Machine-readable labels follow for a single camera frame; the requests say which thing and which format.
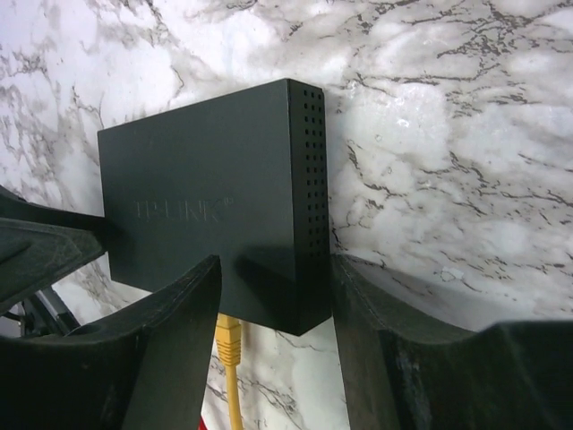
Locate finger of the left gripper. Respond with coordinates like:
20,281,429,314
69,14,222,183
1,187,110,314

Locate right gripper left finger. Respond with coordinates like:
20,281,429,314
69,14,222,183
1,255,222,429

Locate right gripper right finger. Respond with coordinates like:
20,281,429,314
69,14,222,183
330,255,572,429

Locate yellow ethernet cable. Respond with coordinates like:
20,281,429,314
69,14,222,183
214,313,246,430

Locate black TP-Link network switch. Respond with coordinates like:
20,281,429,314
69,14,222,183
98,79,331,336

